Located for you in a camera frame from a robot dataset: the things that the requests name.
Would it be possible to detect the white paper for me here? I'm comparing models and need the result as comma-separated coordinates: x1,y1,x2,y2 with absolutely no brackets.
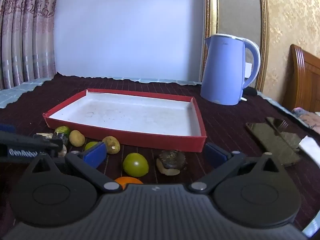
299,135,320,168

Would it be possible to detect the wooden headboard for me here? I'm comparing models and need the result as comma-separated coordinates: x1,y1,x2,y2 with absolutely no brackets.
282,44,320,112

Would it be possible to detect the dark round chestnut piece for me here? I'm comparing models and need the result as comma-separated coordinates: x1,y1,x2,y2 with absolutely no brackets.
156,150,187,176

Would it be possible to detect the dark reflective flat object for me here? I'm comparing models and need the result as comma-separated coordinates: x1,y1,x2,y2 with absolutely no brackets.
266,116,302,152

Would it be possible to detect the blue electric kettle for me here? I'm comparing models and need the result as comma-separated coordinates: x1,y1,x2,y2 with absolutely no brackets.
200,34,261,106

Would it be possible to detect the red cardboard box tray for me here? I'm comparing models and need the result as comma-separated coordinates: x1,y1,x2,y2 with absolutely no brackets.
42,88,207,153

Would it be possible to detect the white backdrop board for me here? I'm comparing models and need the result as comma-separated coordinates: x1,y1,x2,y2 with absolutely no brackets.
54,0,209,83

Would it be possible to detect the orange tangerine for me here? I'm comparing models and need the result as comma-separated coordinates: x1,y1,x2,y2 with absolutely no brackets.
114,176,144,190

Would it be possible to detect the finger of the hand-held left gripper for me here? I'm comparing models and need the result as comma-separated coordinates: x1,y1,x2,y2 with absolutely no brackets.
0,123,17,133
0,130,61,149

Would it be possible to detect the dark red striped tablecloth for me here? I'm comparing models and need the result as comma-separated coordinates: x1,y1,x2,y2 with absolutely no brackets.
0,72,320,238

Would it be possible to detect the yellow-brown round fruit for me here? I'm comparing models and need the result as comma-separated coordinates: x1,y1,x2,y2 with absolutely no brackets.
69,129,86,147
102,136,121,155

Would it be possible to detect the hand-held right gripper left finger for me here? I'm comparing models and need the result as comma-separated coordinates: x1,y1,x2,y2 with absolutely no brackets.
29,142,121,193

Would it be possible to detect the green round fruit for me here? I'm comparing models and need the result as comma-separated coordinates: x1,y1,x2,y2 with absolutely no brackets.
84,141,99,152
122,152,149,177

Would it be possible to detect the mottled green citrus fruit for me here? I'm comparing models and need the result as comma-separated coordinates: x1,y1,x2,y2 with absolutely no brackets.
54,126,71,137

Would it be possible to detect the dark phone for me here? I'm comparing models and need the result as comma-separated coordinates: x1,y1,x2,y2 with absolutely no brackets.
245,122,301,167

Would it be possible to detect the pink patterned curtain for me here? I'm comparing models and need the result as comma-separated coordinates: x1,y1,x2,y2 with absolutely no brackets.
0,0,60,90

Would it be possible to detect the floral bedding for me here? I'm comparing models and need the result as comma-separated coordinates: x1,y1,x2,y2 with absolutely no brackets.
291,107,320,133

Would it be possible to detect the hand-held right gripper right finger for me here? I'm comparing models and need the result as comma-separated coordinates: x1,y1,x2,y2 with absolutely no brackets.
189,142,284,194

